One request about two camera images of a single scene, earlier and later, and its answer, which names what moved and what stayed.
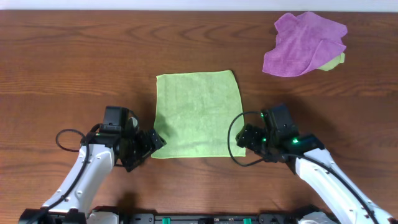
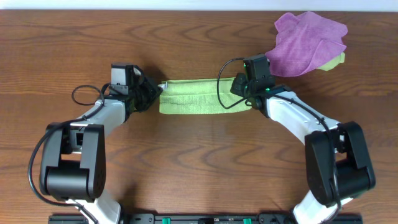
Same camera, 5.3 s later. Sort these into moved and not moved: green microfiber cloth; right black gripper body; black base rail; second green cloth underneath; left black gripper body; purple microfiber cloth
Moved: green microfiber cloth; left black gripper body; right black gripper body
Not moved: purple microfiber cloth; black base rail; second green cloth underneath
